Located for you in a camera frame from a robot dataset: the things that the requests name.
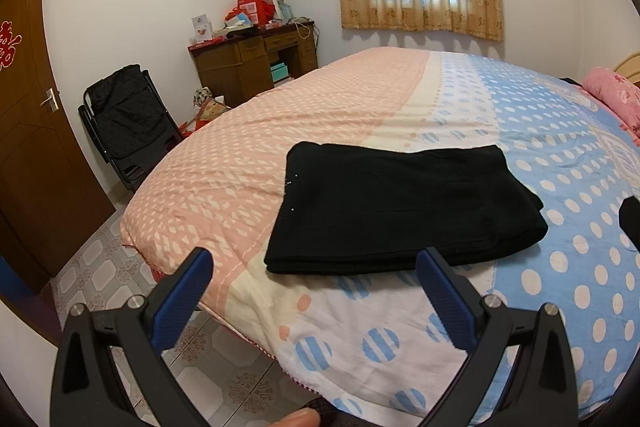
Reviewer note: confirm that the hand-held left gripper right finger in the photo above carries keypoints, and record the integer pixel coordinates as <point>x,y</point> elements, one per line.
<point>445,294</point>

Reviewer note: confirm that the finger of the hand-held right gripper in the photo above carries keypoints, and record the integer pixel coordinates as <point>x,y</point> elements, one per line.
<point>631,222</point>

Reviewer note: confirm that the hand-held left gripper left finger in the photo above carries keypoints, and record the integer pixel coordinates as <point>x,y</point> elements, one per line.
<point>182,294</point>

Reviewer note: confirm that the black pants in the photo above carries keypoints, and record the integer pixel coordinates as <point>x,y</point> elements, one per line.
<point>395,207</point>

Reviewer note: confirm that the person's left hand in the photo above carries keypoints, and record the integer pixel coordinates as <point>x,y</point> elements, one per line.
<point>296,419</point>

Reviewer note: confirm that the pink floral pillow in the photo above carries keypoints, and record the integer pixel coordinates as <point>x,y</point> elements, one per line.
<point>617,94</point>

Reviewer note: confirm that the cream wooden headboard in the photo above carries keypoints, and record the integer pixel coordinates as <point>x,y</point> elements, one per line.
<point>629,68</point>

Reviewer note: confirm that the black folding chair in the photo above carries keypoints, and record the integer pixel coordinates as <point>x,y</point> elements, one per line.
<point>127,122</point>

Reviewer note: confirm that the brown wooden door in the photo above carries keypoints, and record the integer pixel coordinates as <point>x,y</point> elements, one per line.
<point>35,187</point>

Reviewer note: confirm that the red patterned bag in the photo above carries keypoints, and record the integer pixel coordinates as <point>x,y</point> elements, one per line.
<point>210,112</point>

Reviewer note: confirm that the polka dot bed cover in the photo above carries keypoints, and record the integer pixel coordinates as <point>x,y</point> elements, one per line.
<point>380,102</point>

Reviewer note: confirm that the brown wooden desk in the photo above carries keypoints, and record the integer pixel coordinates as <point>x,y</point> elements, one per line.
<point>225,67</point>

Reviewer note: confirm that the teal box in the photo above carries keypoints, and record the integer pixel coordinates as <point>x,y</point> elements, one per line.
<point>279,72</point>

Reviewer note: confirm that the white printed box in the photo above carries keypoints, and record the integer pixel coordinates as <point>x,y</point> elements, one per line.
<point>201,28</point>

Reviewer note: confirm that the tissue box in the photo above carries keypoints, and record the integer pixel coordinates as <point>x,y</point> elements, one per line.
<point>238,20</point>

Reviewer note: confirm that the red gift box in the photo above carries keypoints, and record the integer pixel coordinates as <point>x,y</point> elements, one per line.
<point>254,9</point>

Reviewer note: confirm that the red paper door decoration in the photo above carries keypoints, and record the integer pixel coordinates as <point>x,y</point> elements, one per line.
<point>7,44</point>

